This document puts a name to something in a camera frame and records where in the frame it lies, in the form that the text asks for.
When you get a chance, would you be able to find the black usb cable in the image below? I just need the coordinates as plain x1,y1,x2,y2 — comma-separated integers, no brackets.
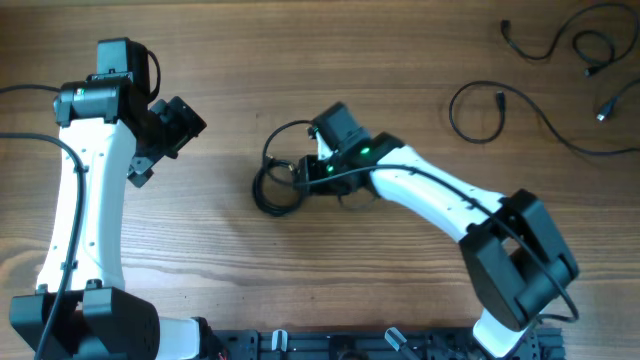
251,155,307,218
448,79,640,157
500,1,640,77

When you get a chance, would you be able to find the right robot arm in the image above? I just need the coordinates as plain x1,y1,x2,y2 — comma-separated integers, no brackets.
296,102,579,359

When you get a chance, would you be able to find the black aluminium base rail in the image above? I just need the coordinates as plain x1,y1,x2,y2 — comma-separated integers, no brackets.
204,327,566,360

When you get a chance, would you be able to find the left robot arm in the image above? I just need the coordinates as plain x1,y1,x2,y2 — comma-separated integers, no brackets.
9,38,209,359

